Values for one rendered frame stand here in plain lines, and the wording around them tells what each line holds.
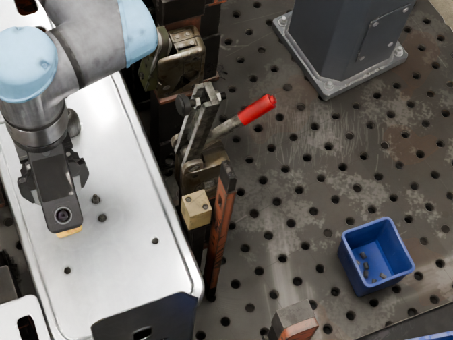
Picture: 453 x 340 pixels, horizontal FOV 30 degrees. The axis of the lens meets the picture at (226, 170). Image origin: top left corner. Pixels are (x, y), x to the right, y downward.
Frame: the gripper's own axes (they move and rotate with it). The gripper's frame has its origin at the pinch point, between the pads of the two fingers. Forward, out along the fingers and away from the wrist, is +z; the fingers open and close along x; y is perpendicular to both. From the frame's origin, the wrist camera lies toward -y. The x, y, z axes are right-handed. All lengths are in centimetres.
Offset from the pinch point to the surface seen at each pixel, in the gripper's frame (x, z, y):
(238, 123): -26.2, -9.0, -0.8
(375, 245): -52, 33, -13
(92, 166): -6.2, 2.5, 5.4
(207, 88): -21.6, -18.9, 0.4
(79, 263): 0.1, 2.8, -8.4
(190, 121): -19.7, -10.7, 0.8
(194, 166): -19.1, -4.0, -2.8
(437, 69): -81, 32, 18
